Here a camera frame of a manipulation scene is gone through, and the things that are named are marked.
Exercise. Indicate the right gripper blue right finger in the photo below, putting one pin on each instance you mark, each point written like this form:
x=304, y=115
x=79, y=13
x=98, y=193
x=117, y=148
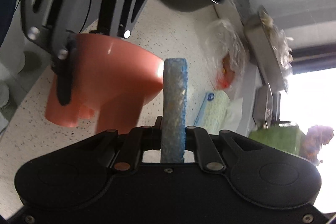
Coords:
x=205, y=152

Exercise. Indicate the large steel tray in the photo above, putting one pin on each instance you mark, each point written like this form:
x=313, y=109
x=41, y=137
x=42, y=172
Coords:
x=270, y=48

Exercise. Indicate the green flower pot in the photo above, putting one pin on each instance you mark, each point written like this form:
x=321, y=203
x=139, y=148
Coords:
x=283, y=138

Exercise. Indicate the coral footed bowl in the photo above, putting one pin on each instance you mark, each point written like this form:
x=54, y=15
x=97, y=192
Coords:
x=111, y=77

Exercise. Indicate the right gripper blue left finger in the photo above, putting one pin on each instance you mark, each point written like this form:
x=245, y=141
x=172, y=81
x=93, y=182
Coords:
x=139, y=140

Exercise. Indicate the clear plastic bag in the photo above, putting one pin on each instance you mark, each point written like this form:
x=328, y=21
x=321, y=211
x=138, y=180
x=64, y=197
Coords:
x=225, y=55

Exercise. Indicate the blue patterned sponge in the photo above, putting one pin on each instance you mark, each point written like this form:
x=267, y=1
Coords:
x=173, y=138

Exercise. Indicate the steel steamer pot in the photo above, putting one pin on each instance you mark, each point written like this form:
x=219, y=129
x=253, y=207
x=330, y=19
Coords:
x=244, y=9

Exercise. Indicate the dried orange flowers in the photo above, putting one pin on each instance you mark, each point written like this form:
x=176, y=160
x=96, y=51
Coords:
x=312, y=142

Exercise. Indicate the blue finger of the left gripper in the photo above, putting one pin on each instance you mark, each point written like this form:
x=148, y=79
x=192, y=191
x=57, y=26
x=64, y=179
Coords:
x=63, y=65

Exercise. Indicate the small steel tray left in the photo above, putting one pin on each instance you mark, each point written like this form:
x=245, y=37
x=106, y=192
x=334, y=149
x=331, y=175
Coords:
x=266, y=111

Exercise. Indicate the tissue pack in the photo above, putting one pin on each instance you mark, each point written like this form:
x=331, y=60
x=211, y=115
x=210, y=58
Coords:
x=218, y=113

